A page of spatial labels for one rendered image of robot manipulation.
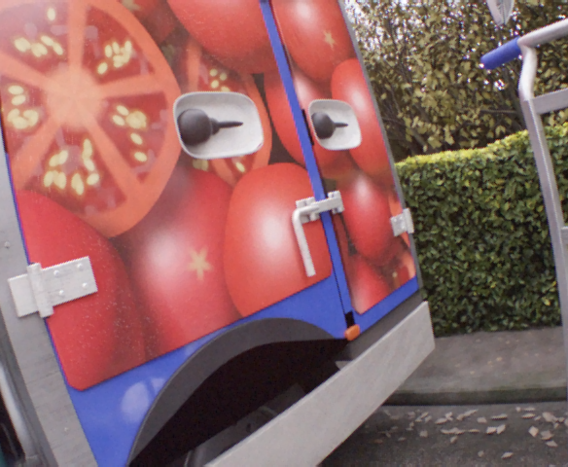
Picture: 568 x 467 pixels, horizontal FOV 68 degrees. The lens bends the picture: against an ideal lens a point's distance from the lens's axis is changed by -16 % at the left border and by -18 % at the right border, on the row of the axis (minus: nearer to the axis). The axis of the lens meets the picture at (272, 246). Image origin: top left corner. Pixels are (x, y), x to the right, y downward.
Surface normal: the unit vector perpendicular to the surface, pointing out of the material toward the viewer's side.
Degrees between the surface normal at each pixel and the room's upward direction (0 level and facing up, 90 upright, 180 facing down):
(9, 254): 90
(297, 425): 90
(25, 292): 90
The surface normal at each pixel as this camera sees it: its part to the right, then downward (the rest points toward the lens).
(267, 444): 0.74, -0.15
